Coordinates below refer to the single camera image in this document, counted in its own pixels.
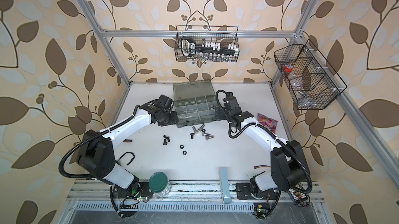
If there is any light blue block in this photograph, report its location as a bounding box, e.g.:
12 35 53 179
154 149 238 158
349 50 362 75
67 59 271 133
219 168 232 204

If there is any red cap bottle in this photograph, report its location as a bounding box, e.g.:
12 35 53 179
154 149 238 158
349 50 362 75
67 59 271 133
283 63 294 76

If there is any pink candy bag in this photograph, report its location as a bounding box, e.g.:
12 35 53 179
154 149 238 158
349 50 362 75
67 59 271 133
257 114 278 133

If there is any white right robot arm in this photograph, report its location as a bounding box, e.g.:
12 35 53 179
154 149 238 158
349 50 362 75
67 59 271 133
215 90 313 198

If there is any black wire basket back wall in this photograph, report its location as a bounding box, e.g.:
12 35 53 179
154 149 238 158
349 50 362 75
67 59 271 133
174 24 240 63

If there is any black wire basket wall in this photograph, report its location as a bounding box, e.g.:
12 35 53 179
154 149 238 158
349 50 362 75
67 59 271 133
274 40 347 110
174 24 240 63

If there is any black hook cable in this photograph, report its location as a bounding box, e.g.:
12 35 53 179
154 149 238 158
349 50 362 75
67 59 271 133
116 151 136 166

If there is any socket set rail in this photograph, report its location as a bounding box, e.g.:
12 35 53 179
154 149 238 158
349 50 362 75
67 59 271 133
180 38 240 57

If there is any green lid glass jar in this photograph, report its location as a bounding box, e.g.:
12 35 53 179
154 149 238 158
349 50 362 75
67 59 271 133
149 172 171 198

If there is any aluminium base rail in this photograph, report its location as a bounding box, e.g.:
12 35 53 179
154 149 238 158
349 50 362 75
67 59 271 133
66 178 325 214

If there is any black wire basket right wall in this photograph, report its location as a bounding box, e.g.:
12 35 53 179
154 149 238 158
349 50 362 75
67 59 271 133
274 40 347 110

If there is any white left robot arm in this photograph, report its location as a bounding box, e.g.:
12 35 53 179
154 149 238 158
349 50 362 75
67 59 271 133
58 95 178 189

